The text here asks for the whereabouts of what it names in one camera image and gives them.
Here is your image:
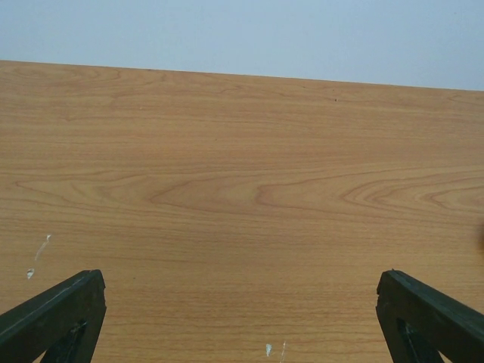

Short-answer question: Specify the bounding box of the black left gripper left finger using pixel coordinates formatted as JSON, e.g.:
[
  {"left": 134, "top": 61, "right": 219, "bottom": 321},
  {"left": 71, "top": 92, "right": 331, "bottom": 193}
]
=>
[{"left": 1, "top": 269, "right": 107, "bottom": 362}]

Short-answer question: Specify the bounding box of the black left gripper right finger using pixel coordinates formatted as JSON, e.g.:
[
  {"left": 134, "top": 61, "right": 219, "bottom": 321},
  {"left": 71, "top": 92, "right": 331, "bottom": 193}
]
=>
[{"left": 376, "top": 270, "right": 483, "bottom": 362}]

